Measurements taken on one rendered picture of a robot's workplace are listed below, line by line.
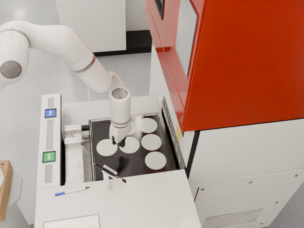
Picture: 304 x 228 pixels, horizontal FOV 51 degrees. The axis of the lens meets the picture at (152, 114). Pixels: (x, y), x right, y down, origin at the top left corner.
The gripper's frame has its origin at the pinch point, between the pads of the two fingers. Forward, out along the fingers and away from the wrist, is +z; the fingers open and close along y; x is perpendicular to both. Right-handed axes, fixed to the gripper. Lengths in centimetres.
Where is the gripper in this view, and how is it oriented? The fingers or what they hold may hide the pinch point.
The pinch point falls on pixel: (121, 142)
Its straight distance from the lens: 147.0
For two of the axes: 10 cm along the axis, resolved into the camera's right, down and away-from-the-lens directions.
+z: -0.5, 6.7, 7.4
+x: 7.9, 4.8, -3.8
